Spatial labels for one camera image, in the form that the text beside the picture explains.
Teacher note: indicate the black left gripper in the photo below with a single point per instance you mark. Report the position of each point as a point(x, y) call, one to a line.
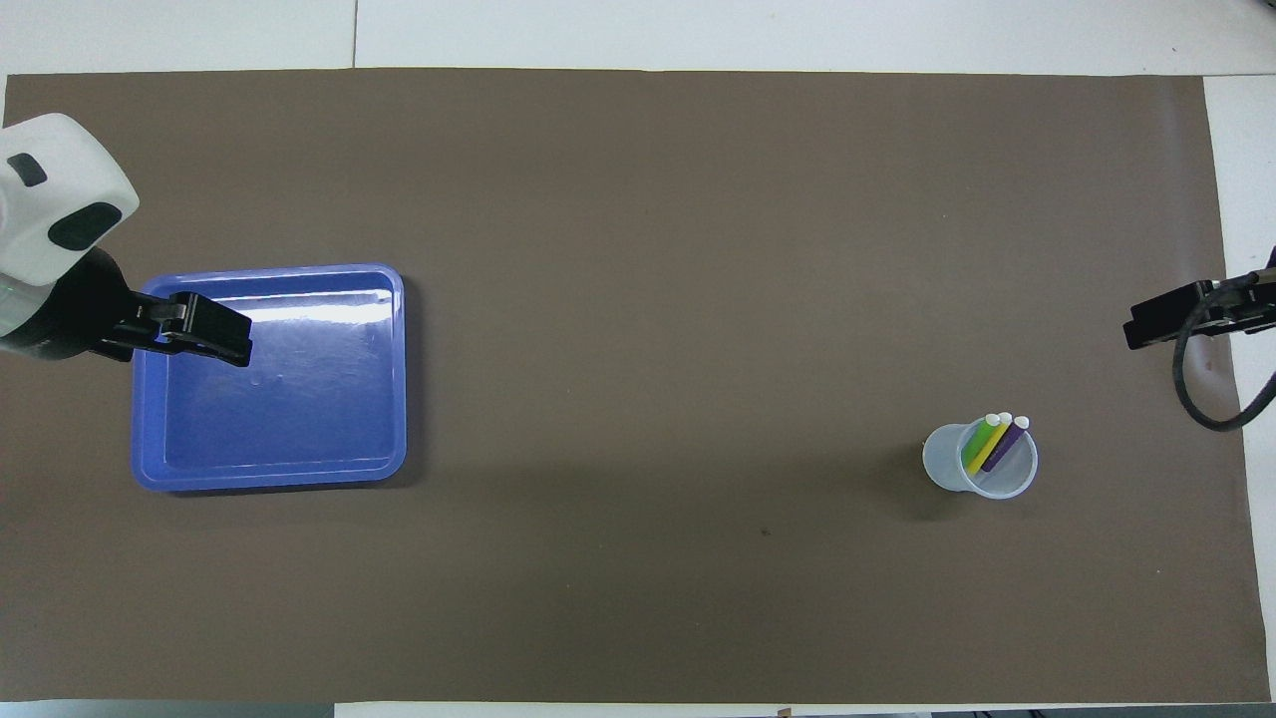
point(70, 314)

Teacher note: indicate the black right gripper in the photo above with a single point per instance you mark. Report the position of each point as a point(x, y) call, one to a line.
point(1251, 311)

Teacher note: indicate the purple pen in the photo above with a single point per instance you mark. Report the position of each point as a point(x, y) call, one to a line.
point(1005, 446)

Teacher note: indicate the yellow pen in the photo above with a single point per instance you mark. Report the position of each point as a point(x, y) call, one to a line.
point(989, 449)

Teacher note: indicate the green pen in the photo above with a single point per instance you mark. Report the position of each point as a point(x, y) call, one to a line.
point(977, 441)

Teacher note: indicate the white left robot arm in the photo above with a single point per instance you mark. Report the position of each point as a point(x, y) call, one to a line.
point(60, 189)

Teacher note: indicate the blue plastic tray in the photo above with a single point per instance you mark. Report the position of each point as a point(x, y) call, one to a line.
point(299, 419)

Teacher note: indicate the clear plastic measuring cup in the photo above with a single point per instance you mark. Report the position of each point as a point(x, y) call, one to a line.
point(942, 459)

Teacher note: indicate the brown table mat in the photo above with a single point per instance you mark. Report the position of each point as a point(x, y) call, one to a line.
point(648, 299)

